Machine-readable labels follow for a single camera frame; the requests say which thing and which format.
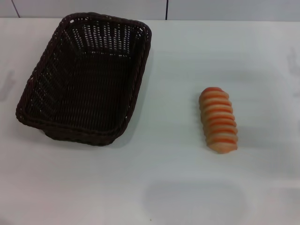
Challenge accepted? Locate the black woven rectangular basket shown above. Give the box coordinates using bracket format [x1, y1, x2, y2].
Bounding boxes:
[15, 12, 153, 147]

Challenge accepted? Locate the orange striped bread roll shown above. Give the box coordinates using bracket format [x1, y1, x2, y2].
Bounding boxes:
[198, 87, 239, 155]

